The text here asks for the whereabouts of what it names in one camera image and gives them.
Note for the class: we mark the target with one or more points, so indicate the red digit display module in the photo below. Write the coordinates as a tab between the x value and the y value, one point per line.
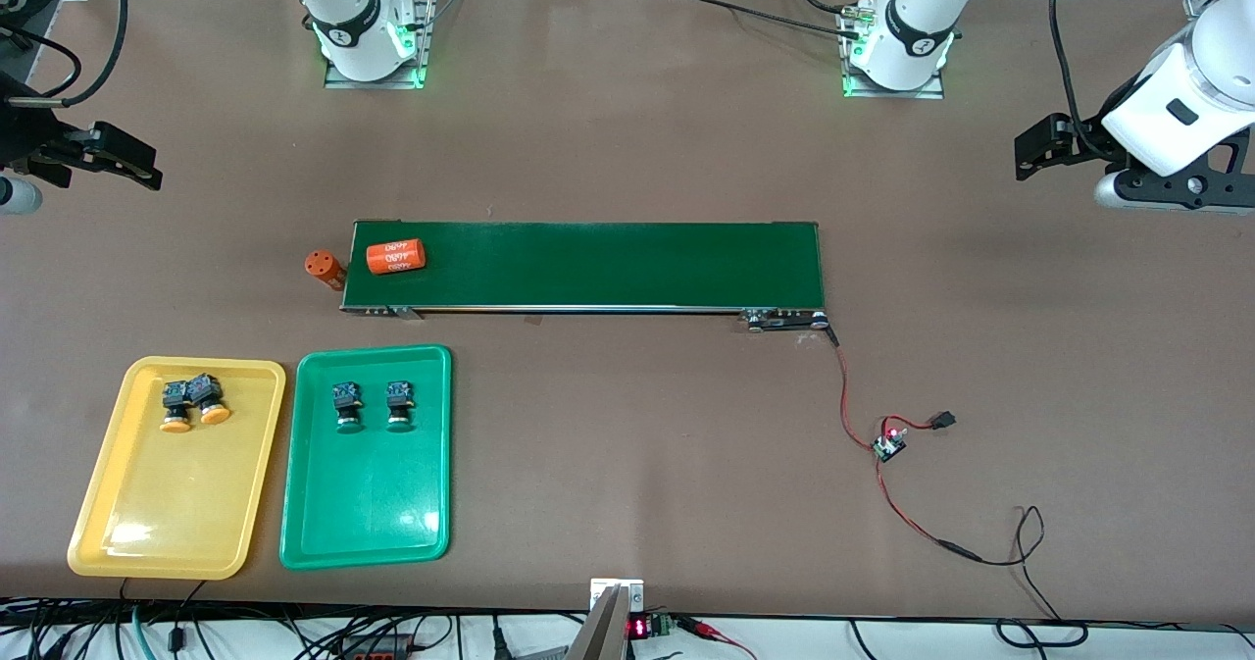
639	628

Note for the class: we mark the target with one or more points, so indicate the small speed controller board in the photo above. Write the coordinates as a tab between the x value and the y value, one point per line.
890	444

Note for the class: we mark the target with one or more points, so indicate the black plug with red lead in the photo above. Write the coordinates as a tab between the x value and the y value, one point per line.
943	421

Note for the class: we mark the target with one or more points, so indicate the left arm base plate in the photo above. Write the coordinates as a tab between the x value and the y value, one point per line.
902	93

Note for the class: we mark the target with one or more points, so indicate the green belt conveyor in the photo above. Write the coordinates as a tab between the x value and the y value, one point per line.
627	268

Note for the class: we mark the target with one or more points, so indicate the yellow plastic tray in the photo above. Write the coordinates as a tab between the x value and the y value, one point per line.
176	503

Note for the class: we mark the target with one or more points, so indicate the yellow mushroom push button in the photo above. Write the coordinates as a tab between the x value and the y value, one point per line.
209	395
175	407

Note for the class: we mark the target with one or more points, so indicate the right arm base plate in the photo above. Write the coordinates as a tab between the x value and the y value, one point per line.
377	82

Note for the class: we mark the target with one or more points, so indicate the red clip lead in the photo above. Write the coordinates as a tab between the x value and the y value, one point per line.
701	629

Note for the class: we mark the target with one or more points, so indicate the orange cylinder marked 4680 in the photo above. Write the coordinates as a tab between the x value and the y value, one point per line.
324	268
395	256

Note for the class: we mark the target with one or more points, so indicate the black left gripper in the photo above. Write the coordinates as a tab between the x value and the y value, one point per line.
1081	147

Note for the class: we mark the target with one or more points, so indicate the green mushroom push button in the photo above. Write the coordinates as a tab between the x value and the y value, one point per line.
399	405
348	407

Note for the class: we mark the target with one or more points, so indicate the green plastic tray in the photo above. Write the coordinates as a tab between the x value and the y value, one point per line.
368	493

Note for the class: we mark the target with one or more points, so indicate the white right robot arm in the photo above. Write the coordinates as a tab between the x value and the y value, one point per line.
343	23

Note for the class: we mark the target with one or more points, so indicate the aluminium camera pole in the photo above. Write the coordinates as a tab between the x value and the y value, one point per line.
603	635

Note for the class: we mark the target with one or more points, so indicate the white pole bracket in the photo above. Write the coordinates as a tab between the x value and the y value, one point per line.
635	596

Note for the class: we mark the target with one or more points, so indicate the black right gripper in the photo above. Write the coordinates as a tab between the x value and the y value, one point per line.
29	140

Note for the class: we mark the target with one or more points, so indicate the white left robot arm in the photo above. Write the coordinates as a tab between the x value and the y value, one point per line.
1186	101

